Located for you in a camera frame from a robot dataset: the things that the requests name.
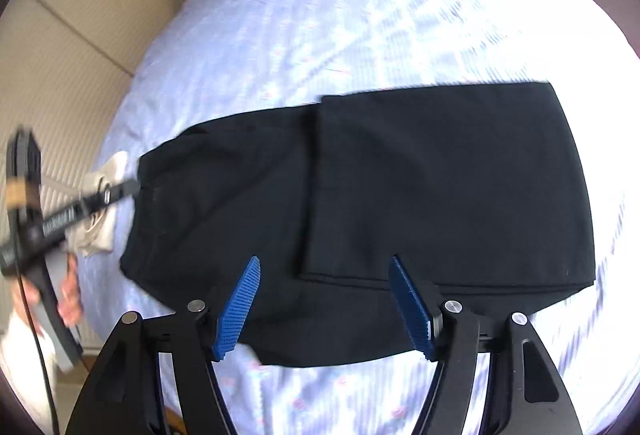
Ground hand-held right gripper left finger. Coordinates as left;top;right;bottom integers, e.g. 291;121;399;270
65;256;262;435

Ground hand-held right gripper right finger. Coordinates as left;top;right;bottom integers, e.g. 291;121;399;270
388;255;583;435

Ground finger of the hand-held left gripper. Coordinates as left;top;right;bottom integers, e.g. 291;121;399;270
84;180;142;219

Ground black pants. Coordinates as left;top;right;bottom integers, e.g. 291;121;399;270
119;82;597;368

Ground person's left hand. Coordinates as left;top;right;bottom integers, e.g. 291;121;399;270
10;255;85;328

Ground folded beige garment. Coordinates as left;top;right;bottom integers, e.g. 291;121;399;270
65;152;133;258

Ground bed with blue patterned sheet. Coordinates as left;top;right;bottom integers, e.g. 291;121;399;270
85;0;640;435

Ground black cable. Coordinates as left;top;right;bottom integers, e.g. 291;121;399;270
12;260;61;435

